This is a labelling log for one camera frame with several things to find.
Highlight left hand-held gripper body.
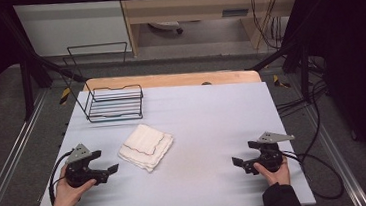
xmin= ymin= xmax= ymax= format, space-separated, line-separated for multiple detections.
xmin=61 ymin=142 xmax=100 ymax=191

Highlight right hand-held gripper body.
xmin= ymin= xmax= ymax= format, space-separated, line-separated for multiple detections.
xmin=252 ymin=128 xmax=299 ymax=175

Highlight white towel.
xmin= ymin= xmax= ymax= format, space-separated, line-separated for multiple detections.
xmin=115 ymin=120 xmax=178 ymax=176

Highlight black wire rack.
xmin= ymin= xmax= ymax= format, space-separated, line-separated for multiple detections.
xmin=61 ymin=40 xmax=147 ymax=127

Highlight person's left hand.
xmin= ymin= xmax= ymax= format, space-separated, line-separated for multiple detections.
xmin=48 ymin=162 xmax=100 ymax=206

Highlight person's right hand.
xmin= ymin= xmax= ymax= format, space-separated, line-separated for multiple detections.
xmin=252 ymin=156 xmax=293 ymax=189

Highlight yellow black tape strip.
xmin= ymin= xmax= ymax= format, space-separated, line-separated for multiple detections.
xmin=57 ymin=87 xmax=73 ymax=106
xmin=272 ymin=73 xmax=292 ymax=91

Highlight light wooden table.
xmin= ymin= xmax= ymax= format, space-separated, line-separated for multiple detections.
xmin=82 ymin=63 xmax=263 ymax=99

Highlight white cabinet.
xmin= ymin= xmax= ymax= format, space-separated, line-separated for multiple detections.
xmin=13 ymin=0 xmax=133 ymax=62

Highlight white chair base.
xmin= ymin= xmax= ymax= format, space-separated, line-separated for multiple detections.
xmin=148 ymin=19 xmax=185 ymax=38

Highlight wooden desk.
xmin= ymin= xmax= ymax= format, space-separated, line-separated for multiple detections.
xmin=117 ymin=0 xmax=311 ymax=62

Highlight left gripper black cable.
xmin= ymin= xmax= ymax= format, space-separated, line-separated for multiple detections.
xmin=44 ymin=147 xmax=82 ymax=206

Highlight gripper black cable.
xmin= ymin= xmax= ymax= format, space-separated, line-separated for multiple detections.
xmin=44 ymin=147 xmax=82 ymax=206
xmin=280 ymin=144 xmax=346 ymax=205

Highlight bundle of floor cables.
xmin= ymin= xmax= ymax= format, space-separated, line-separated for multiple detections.
xmin=273 ymin=78 xmax=332 ymax=118

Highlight aluminium floor rail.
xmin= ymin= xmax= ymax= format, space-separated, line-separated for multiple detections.
xmin=0 ymin=89 xmax=59 ymax=206
xmin=304 ymin=99 xmax=366 ymax=206

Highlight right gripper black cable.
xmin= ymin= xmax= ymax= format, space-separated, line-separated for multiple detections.
xmin=280 ymin=144 xmax=346 ymax=205

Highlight hanging black cables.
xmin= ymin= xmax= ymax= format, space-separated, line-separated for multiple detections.
xmin=249 ymin=0 xmax=285 ymax=53

